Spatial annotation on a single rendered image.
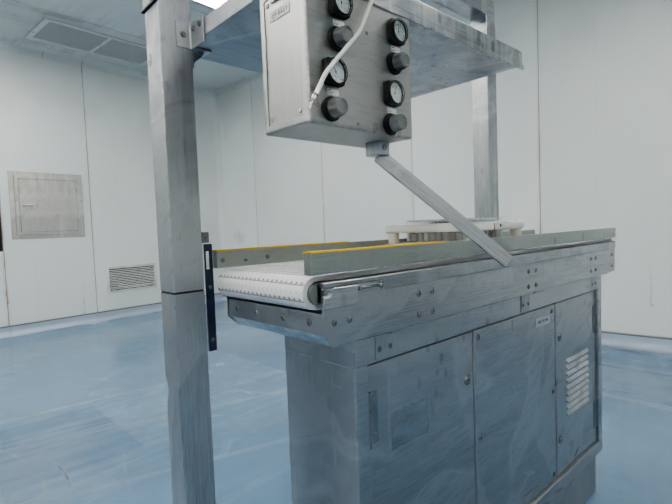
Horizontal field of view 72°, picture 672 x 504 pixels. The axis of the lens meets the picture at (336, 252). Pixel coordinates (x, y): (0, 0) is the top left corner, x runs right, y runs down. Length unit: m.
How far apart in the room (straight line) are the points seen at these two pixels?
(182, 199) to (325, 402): 0.45
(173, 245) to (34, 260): 4.88
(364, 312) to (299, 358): 0.22
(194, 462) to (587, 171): 3.56
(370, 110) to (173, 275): 0.44
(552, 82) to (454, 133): 0.87
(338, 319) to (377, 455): 0.31
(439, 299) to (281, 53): 0.51
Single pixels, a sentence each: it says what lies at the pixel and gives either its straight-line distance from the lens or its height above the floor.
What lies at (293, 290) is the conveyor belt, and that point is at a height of 0.87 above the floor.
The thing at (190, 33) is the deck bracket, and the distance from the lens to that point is 0.95.
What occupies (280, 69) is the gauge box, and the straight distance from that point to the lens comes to 0.70.
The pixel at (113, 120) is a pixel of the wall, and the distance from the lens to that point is 6.17.
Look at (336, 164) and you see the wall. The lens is 5.19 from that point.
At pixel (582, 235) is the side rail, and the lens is 1.52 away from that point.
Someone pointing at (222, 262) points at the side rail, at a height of 0.90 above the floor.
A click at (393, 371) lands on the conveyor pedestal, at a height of 0.69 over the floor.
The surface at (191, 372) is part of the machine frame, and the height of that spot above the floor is 0.70.
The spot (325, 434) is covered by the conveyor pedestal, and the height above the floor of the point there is 0.58.
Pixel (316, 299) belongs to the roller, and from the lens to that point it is 0.68.
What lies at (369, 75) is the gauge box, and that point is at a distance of 0.73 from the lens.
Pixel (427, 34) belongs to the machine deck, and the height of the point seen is 1.30.
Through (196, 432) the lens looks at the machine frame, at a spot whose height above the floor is 0.59.
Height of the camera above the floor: 0.96
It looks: 3 degrees down
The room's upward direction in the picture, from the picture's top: 2 degrees counter-clockwise
